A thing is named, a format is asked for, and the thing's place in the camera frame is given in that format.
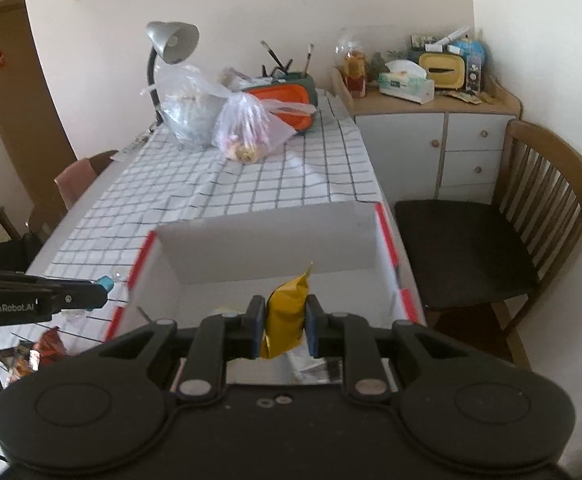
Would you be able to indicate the clear plastic bag grey contents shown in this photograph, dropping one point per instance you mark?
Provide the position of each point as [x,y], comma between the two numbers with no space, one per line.
[191,115]

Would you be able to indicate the clear plastic cover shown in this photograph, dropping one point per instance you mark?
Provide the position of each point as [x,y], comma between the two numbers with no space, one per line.
[356,40]

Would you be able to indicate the clear plastic bag pink snacks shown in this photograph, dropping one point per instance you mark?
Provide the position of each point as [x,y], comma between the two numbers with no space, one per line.
[243,132]

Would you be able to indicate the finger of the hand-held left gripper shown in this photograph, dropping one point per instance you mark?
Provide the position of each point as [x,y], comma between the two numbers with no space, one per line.
[106,284]
[81,297]

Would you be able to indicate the wooden chair dark seat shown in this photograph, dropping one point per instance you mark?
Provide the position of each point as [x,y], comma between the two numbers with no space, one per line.
[461,250]

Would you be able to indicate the black bag white logo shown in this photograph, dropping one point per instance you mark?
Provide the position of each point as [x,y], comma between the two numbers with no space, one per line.
[11,255]

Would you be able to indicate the red noodle snack packet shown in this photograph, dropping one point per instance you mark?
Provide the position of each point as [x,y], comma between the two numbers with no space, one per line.
[23,365]

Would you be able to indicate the red cardboard box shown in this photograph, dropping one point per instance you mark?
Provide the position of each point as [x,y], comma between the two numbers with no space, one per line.
[271,240]

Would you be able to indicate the silver foil snack packet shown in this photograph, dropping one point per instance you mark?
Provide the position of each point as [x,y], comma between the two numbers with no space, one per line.
[281,367]

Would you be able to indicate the green white tissue box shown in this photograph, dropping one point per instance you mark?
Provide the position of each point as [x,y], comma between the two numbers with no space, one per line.
[406,90]

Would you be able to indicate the black paint brush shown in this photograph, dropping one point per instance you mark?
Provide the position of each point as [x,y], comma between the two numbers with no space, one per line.
[309,57]
[271,55]

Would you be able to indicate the white cabinet wooden top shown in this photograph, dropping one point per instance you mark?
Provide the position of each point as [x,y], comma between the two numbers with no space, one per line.
[401,155]

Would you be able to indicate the yellow tissue holder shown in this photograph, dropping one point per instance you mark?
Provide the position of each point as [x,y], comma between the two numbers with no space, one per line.
[441,72]

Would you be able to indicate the yellow snack packet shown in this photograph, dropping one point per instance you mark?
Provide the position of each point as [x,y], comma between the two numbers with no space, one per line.
[286,310]

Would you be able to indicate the brown wooden door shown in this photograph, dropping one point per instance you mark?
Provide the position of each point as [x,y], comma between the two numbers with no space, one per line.
[21,85]

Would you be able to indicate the white tube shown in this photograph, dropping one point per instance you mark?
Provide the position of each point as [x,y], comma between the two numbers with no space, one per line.
[451,37]

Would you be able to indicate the white checkered tablecloth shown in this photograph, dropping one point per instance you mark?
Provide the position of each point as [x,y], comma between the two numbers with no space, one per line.
[221,180]

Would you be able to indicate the blue globe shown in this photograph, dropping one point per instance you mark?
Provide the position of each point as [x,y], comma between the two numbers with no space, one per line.
[471,47]

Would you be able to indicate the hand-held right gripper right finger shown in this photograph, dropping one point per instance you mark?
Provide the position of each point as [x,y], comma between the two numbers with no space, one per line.
[313,330]

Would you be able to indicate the small white device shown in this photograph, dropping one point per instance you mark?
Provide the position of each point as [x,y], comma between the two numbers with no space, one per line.
[473,75]

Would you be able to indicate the orange pencil bag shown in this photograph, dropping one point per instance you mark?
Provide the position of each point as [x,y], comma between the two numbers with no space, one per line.
[281,97]

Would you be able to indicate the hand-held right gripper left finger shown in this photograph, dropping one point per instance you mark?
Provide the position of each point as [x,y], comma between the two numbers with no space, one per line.
[257,330]

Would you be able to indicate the dark brown snack packet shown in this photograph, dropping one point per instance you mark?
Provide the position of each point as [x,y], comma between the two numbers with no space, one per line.
[53,342]

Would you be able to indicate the silver desk lamp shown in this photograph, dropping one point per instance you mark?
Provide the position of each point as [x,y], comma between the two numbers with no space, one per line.
[173,40]

